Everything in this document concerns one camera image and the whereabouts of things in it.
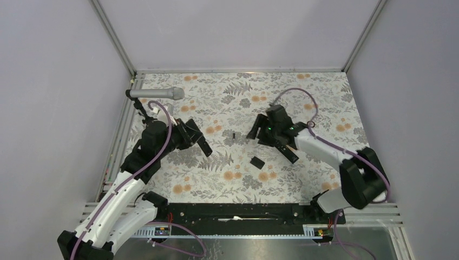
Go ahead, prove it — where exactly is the floral table mat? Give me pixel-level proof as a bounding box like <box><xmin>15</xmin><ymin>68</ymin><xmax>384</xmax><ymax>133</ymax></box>
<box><xmin>141</xmin><ymin>73</ymin><xmax>368</xmax><ymax>203</ymax></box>

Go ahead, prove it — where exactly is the black remote control with buttons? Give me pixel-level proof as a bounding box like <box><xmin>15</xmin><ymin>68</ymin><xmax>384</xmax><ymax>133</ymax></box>
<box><xmin>276</xmin><ymin>141</ymin><xmax>299</xmax><ymax>164</ymax></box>

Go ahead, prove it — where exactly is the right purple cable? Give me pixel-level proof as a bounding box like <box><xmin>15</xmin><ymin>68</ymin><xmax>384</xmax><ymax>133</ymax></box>
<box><xmin>274</xmin><ymin>88</ymin><xmax>391</xmax><ymax>204</ymax></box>

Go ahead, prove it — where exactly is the purple cable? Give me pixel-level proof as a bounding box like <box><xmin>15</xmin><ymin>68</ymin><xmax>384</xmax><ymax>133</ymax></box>
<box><xmin>274</xmin><ymin>88</ymin><xmax>391</xmax><ymax>204</ymax></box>
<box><xmin>70</xmin><ymin>100</ymin><xmax>180</xmax><ymax>260</ymax></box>

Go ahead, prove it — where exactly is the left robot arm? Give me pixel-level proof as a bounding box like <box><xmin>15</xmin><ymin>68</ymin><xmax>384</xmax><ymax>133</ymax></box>
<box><xmin>57</xmin><ymin>119</ymin><xmax>212</xmax><ymax>259</ymax></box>

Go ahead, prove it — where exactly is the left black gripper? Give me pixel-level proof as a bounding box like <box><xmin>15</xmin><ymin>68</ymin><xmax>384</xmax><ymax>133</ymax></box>
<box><xmin>157</xmin><ymin>118</ymin><xmax>203</xmax><ymax>159</ymax></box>

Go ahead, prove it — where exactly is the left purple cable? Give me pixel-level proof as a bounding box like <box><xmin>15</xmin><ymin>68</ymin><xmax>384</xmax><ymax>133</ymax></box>
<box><xmin>70</xmin><ymin>100</ymin><xmax>180</xmax><ymax>260</ymax></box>

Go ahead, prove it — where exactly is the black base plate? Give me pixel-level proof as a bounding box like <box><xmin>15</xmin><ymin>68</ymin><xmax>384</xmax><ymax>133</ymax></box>
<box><xmin>156</xmin><ymin>203</ymin><xmax>346</xmax><ymax>236</ymax></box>

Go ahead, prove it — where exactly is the grey microphone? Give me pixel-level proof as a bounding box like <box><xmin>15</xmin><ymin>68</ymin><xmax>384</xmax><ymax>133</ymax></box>
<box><xmin>125</xmin><ymin>87</ymin><xmax>185</xmax><ymax>100</ymax></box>

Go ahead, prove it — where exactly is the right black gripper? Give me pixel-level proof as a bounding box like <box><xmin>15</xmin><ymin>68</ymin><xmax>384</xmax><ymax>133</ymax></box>
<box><xmin>246</xmin><ymin>114</ymin><xmax>280</xmax><ymax>148</ymax></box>

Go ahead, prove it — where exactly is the black remote control back up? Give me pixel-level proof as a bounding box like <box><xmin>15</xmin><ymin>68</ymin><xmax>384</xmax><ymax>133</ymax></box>
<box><xmin>185</xmin><ymin>119</ymin><xmax>213</xmax><ymax>157</ymax></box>

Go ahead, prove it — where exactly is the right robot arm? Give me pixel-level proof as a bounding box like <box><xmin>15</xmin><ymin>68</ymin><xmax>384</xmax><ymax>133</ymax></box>
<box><xmin>246</xmin><ymin>105</ymin><xmax>390</xmax><ymax>223</ymax></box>

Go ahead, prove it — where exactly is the black battery cover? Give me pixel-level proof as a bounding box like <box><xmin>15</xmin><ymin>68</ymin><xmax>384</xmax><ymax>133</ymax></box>
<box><xmin>250</xmin><ymin>157</ymin><xmax>265</xmax><ymax>170</ymax></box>

